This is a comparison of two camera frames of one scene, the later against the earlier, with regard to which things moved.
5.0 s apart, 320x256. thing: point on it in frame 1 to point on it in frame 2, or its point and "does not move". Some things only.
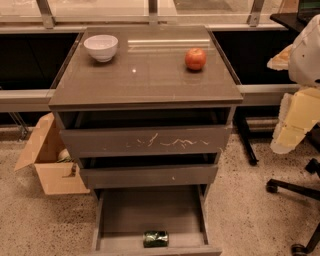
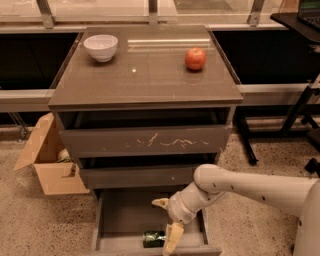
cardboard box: [43, 151] does not move
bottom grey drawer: [124, 213] does not move
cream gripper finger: [280, 62] to [162, 202]
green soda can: [155, 238] does not move
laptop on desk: [307, 9] does not move
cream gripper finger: [299, 112] to [173, 233]
